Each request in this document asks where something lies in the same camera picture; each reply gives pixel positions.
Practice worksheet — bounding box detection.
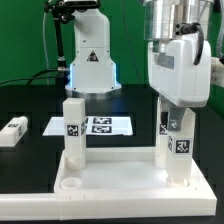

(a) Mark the black cable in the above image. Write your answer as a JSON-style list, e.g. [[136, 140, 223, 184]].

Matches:
[[0, 68, 69, 88]]

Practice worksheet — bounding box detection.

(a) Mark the fiducial marker sheet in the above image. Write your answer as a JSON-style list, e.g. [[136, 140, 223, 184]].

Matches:
[[43, 116, 133, 136]]

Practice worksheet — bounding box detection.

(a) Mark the white desk top tray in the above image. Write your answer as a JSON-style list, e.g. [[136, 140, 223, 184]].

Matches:
[[54, 147, 195, 193]]

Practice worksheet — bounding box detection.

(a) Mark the grey cable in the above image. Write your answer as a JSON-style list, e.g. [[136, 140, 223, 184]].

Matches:
[[41, 13, 51, 85]]

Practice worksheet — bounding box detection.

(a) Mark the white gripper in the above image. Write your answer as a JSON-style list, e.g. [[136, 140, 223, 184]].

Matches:
[[148, 34, 211, 131]]

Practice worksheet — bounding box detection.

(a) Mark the white L-shaped corner guide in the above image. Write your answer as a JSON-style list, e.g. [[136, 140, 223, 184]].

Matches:
[[0, 146, 218, 222]]

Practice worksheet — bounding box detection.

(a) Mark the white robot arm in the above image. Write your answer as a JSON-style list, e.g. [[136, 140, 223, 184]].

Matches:
[[64, 0, 215, 131]]

